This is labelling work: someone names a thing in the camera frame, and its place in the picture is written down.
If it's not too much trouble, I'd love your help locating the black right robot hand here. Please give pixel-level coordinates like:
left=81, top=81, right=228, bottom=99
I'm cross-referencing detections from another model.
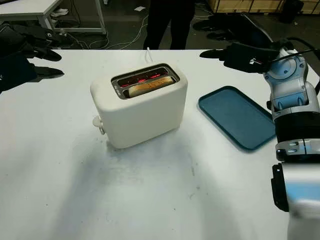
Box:
left=193, top=13, right=276, bottom=60

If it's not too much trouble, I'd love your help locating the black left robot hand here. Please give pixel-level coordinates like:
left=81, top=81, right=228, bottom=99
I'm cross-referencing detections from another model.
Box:
left=0, top=22, right=74, bottom=82

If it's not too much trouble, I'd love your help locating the browned toast slice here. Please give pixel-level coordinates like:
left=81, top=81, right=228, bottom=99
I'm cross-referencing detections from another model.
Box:
left=128, top=76, right=175, bottom=99

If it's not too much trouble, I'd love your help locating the person in black trousers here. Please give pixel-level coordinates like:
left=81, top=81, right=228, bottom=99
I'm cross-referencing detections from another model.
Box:
left=142, top=0, right=196, bottom=50

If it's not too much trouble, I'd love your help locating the cream white toaster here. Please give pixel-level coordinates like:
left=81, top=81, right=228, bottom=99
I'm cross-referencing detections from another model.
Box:
left=89, top=62, right=189, bottom=150

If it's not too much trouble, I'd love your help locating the wooden crate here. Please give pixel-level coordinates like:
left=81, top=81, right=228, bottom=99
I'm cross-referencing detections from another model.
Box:
left=206, top=0, right=305, bottom=13

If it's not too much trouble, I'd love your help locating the white desk with legs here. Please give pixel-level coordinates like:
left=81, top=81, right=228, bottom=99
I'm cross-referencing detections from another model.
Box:
left=0, top=0, right=107, bottom=35

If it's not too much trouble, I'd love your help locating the dark blue plastic tray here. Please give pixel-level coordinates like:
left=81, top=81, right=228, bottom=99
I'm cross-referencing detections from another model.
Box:
left=198, top=85, right=277, bottom=152

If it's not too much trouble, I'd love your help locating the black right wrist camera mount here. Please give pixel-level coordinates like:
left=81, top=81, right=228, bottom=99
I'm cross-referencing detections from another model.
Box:
left=223, top=41, right=280, bottom=74

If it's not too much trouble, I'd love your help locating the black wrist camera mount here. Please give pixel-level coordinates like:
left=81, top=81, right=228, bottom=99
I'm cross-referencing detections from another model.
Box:
left=0, top=53, right=37, bottom=95
left=223, top=41, right=280, bottom=74

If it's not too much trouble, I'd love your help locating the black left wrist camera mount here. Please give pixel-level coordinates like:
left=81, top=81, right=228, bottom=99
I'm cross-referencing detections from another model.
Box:
left=0, top=53, right=37, bottom=95

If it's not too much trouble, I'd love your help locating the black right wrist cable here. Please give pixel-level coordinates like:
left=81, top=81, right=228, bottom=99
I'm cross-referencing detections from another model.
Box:
left=271, top=37, right=320, bottom=63

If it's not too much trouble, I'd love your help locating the white toaster power cable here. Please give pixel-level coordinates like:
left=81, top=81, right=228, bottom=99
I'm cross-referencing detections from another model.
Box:
left=144, top=46, right=155, bottom=66

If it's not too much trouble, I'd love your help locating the white floor cable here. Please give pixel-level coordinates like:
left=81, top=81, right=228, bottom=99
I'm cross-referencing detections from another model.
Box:
left=88, top=13, right=151, bottom=50

